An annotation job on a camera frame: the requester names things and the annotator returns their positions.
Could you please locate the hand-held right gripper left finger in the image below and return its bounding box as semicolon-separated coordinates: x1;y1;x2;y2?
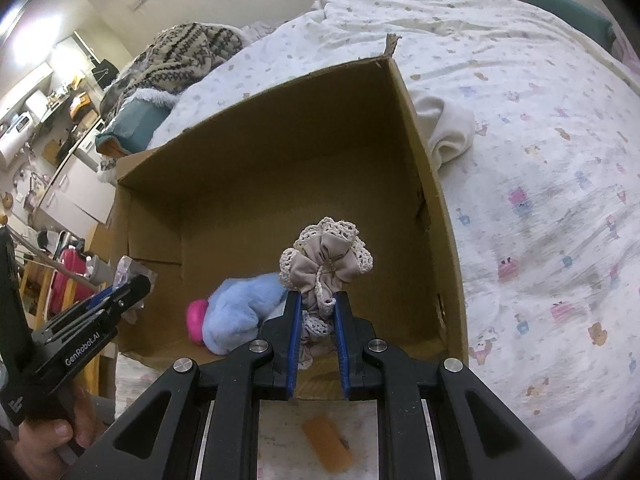
74;291;304;480

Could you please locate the light blue plush toy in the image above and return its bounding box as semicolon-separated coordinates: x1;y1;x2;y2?
201;273;291;357

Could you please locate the pink plush ball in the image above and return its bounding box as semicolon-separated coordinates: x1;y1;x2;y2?
186;299;209;346

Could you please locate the cardboard box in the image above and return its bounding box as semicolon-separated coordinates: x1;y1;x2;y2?
114;34;470;402

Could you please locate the white cabinet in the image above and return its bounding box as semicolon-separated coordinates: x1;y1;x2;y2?
31;125;117;233

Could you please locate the teal cushion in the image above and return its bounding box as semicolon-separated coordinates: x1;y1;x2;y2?
460;0;617;52

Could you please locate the teal pillow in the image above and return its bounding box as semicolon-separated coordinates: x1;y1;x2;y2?
95;101;173;157

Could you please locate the printed white bed quilt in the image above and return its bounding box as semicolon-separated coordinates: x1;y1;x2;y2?
115;0;640;480

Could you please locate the beige lace-trimmed scrunchie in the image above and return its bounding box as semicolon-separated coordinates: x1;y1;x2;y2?
278;217;376;371

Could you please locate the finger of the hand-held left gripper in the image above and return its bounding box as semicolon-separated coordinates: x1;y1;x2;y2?
50;274;152;333

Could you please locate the patterned knit blanket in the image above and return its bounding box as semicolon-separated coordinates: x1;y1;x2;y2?
99;23;246;117

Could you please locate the white cloth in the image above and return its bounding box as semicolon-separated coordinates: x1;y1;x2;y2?
413;93;476;170

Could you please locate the pink suitcase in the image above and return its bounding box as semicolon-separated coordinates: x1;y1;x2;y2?
44;248;89;317

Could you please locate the person's left hand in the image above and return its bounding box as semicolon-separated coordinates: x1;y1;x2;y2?
11;420;81;480

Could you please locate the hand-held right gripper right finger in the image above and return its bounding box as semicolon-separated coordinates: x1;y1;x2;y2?
334;291;576;480

